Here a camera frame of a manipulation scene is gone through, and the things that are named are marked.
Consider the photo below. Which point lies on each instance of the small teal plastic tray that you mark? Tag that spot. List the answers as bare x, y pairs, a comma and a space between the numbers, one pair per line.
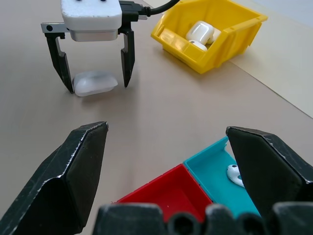
212, 171

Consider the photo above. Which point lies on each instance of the small red plastic tray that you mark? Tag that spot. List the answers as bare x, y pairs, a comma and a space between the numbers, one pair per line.
171, 193

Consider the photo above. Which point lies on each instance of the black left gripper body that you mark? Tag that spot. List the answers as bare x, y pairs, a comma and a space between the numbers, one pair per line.
126, 22

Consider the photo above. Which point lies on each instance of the white earbud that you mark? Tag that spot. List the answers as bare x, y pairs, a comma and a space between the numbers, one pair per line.
234, 175

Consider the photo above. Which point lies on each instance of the glossy white earbud case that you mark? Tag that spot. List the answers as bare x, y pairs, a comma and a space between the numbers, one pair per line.
199, 31
215, 35
197, 45

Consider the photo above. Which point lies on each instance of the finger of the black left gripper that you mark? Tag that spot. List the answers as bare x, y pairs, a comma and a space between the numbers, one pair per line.
60, 63
128, 61

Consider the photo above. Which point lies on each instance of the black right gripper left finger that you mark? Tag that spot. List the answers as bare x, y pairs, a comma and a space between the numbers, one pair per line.
61, 186

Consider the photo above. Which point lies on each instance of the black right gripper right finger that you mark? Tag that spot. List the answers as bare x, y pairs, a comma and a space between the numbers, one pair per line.
269, 171

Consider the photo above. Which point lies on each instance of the yellow plastic bin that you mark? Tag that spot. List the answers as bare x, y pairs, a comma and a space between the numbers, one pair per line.
220, 56

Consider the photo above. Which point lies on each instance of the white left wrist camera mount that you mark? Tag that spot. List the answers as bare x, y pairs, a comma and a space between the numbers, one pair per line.
91, 17

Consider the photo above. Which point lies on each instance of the translucent white earbud case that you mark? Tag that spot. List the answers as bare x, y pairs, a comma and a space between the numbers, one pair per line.
94, 83

